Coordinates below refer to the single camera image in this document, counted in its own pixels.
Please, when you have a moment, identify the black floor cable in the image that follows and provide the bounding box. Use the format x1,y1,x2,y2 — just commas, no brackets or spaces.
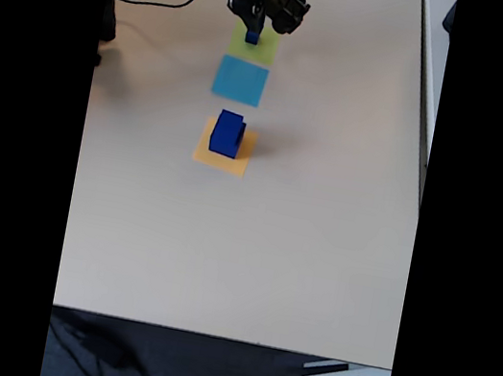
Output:
40,311,169,376

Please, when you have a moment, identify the dark object on desk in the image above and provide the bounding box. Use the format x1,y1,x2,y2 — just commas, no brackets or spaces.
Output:
442,0,458,34

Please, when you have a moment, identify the large blue cube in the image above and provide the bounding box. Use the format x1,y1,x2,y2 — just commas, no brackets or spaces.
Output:
206,116,249,162

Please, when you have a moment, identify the orange paper square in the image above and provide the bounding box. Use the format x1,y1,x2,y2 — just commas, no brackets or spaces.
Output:
189,112,263,180

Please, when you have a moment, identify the green paper square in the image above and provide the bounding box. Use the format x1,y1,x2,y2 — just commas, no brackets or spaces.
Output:
225,16,284,68

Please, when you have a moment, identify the black camera box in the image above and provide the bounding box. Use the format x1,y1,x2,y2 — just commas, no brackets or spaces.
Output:
259,0,313,39

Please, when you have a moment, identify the light blue paper square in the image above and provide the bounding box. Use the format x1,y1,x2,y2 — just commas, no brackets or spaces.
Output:
207,52,273,110

